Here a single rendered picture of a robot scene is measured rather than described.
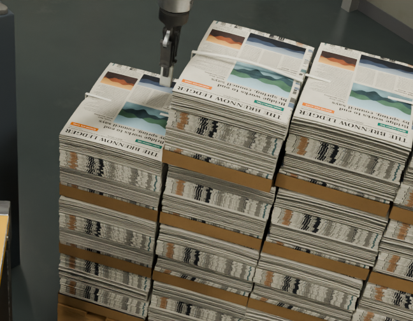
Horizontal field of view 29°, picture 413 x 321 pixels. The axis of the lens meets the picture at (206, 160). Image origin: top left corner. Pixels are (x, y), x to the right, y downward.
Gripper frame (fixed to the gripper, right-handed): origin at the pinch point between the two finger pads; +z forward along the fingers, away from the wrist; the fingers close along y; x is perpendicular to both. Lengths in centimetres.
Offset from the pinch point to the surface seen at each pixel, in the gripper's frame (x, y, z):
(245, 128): -25.4, -21.1, -4.9
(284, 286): -45, -19, 46
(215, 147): -19.2, -20.3, 3.6
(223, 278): -28, -18, 50
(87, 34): 80, 157, 96
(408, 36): -79, 231, 93
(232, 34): -14.1, 10.4, -10.3
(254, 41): -20.2, 9.8, -10.2
